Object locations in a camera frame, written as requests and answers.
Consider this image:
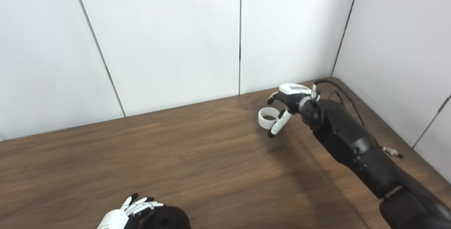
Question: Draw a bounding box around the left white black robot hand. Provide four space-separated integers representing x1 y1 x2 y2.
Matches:
97 193 165 229

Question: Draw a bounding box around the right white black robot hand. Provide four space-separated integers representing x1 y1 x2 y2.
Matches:
267 83 319 138

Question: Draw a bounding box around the white plastic ring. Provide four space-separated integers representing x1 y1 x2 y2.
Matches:
258 107 285 130

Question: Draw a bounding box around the round black stepped part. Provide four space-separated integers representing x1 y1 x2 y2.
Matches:
141 206 191 229

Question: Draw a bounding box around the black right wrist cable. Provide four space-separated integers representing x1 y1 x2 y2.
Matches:
314 79 404 159

